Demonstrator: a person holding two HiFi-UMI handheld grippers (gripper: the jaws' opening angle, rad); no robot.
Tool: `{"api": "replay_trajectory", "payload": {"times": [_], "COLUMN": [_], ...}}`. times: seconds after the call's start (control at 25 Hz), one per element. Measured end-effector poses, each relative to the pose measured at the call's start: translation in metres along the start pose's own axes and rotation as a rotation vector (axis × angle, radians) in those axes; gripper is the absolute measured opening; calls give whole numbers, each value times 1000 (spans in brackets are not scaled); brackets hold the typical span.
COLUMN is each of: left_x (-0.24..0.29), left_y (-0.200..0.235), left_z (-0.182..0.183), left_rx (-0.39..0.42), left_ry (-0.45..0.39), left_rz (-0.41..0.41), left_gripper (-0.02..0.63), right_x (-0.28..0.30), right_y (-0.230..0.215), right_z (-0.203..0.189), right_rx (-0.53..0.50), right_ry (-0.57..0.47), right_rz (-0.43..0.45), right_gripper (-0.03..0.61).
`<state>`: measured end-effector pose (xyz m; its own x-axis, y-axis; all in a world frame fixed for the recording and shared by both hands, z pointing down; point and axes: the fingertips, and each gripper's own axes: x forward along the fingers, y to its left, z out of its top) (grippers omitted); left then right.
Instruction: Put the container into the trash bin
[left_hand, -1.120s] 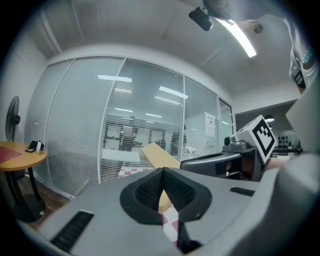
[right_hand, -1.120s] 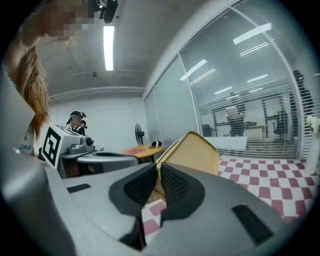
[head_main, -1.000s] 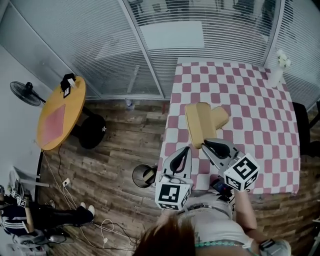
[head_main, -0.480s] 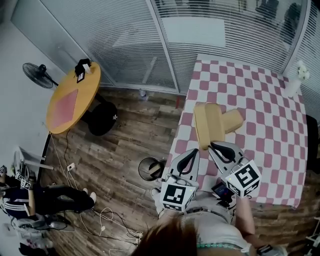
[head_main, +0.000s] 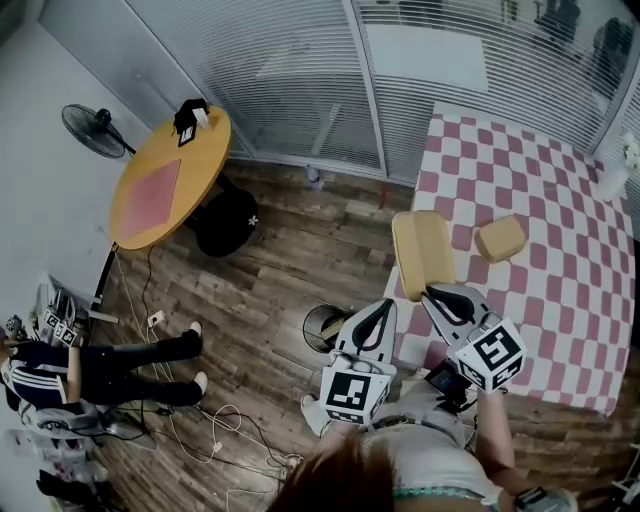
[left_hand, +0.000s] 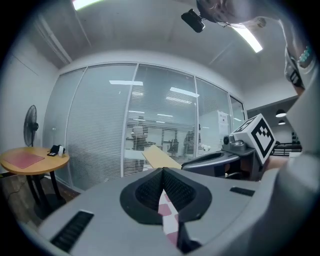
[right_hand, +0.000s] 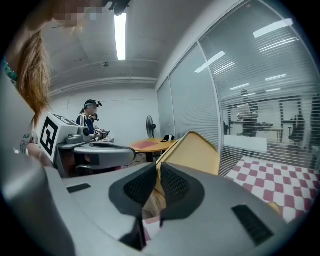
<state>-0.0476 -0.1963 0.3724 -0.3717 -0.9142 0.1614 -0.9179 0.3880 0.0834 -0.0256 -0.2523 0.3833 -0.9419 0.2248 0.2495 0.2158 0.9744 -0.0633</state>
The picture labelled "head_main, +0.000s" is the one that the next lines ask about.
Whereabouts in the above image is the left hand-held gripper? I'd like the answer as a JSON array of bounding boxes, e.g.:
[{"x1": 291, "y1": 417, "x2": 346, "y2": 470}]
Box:
[{"x1": 319, "y1": 298, "x2": 400, "y2": 427}]

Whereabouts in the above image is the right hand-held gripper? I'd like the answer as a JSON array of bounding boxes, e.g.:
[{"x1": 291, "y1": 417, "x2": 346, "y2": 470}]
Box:
[{"x1": 422, "y1": 285, "x2": 527, "y2": 394}]

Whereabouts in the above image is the black waste bin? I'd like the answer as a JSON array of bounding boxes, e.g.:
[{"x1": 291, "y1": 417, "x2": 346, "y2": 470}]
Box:
[{"x1": 302, "y1": 303, "x2": 354, "y2": 355}]

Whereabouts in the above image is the person's right forearm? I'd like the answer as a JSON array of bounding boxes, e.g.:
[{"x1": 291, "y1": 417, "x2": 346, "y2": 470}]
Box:
[{"x1": 472, "y1": 387, "x2": 521, "y2": 496}]

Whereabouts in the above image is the pink checkered tablecloth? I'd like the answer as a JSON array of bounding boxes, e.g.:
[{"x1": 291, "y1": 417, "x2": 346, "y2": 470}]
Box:
[{"x1": 383, "y1": 113, "x2": 637, "y2": 416}]

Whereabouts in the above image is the person's white shirt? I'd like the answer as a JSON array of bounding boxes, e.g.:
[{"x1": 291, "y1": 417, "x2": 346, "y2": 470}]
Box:
[{"x1": 359, "y1": 379, "x2": 581, "y2": 512}]

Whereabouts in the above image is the black round stool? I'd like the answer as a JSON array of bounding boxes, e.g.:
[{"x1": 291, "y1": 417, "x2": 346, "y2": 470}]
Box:
[{"x1": 194, "y1": 187, "x2": 260, "y2": 259}]

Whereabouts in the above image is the white vase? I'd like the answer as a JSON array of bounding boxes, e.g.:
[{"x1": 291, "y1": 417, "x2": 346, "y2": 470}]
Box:
[{"x1": 597, "y1": 164, "x2": 632, "y2": 202}]

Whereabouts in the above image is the round yellow wooden table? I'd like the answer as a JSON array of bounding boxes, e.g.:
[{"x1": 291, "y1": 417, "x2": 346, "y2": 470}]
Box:
[{"x1": 108, "y1": 104, "x2": 234, "y2": 251}]

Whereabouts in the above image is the pink mat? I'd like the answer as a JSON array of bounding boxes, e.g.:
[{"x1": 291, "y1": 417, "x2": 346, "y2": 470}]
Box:
[{"x1": 123, "y1": 158, "x2": 181, "y2": 236}]

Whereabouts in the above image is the black device with marker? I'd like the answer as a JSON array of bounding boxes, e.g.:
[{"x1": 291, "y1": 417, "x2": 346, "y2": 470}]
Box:
[{"x1": 172, "y1": 98, "x2": 209, "y2": 149}]

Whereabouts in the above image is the grey chair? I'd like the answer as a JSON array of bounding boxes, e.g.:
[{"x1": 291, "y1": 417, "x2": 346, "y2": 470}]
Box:
[{"x1": 19, "y1": 399, "x2": 156, "y2": 451}]

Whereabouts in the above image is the black standing fan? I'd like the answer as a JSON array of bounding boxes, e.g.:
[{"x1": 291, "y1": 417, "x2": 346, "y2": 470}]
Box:
[{"x1": 61, "y1": 103, "x2": 136, "y2": 160}]

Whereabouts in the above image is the black waist-mounted recorder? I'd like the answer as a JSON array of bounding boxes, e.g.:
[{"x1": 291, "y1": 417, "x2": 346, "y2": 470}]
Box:
[{"x1": 424, "y1": 357, "x2": 474, "y2": 414}]

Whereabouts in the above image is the teal bead necklace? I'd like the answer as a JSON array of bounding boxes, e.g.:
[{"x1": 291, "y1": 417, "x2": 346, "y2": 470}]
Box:
[{"x1": 392, "y1": 487, "x2": 484, "y2": 501}]

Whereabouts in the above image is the black power cable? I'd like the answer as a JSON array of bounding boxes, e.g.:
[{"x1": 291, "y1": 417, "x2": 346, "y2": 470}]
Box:
[{"x1": 141, "y1": 244, "x2": 156, "y2": 321}]

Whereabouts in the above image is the white cable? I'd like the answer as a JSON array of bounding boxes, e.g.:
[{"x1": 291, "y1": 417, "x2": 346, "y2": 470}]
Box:
[{"x1": 114, "y1": 254, "x2": 221, "y2": 451}]

